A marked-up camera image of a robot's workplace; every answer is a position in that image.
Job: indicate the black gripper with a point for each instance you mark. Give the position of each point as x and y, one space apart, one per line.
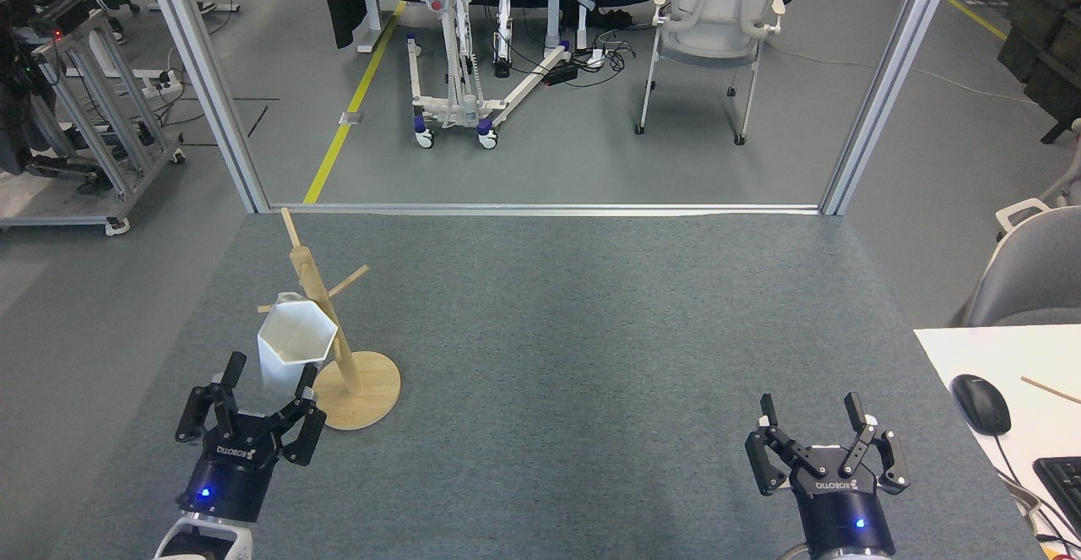
228 480
840 518

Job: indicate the white hexagonal cup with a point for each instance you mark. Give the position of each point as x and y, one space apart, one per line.
287 366

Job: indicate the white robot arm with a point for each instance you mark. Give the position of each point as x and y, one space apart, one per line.
198 539

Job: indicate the wooden cup rack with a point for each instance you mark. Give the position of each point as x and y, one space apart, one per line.
363 395

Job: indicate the black computer mouse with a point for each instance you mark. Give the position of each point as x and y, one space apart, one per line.
981 404

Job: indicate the white desk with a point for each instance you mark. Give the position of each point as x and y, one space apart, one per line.
996 349

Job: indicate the thin wooden stick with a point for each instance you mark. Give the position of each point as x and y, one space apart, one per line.
1051 391

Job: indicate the black keyboard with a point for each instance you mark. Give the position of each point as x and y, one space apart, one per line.
1066 488

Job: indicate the grey office chair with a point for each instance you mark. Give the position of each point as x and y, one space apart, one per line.
1034 273

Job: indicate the white wheeled stand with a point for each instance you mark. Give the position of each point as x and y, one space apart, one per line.
460 108

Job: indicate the white chair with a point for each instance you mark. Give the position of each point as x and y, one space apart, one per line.
714 32

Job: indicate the black device with red light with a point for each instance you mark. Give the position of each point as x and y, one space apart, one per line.
51 15

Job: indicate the black power strip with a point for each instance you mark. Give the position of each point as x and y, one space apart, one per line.
560 74

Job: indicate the dark stacked crates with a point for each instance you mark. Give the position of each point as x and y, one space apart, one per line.
1047 45

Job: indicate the aluminium frame cart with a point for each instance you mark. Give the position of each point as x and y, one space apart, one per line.
127 121

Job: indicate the silver frame post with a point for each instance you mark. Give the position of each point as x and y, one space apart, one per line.
891 78
207 78

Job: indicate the silver frame rail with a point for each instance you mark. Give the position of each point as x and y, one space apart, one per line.
540 207

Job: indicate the white office chair frame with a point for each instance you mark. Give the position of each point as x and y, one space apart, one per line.
1071 163

